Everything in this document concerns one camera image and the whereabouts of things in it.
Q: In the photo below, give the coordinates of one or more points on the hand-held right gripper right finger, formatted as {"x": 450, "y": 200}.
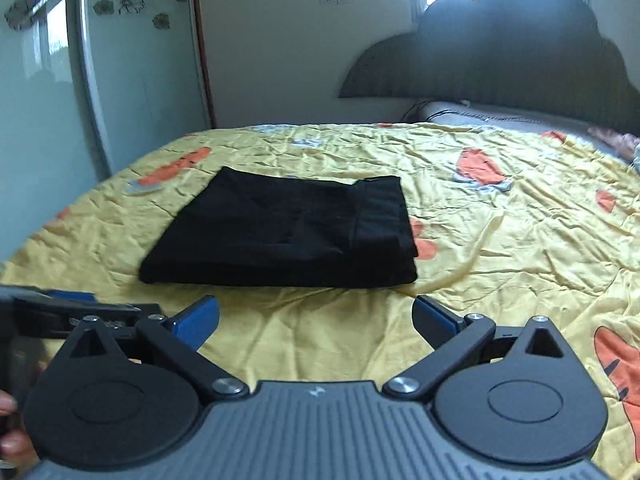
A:
{"x": 436, "y": 321}

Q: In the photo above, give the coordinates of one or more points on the pink patterned cloth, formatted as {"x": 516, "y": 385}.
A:
{"x": 617, "y": 141}

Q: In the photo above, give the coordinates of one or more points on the yellow printed blanket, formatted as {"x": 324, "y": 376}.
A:
{"x": 500, "y": 240}

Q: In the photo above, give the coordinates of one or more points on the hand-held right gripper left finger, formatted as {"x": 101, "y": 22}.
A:
{"x": 196, "y": 324}

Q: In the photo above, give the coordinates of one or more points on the black pants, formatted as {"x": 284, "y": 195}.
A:
{"x": 295, "y": 230}

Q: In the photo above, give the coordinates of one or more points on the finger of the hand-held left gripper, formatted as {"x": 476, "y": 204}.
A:
{"x": 45, "y": 316}

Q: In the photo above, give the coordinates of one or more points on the dark upholstered headboard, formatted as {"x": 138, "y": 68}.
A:
{"x": 500, "y": 55}

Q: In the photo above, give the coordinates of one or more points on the person's left hand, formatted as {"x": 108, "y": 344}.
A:
{"x": 15, "y": 442}

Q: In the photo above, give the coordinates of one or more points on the white pillow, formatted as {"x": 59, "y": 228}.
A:
{"x": 505, "y": 116}

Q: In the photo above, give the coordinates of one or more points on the mirrored wardrobe door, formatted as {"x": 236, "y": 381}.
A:
{"x": 130, "y": 85}

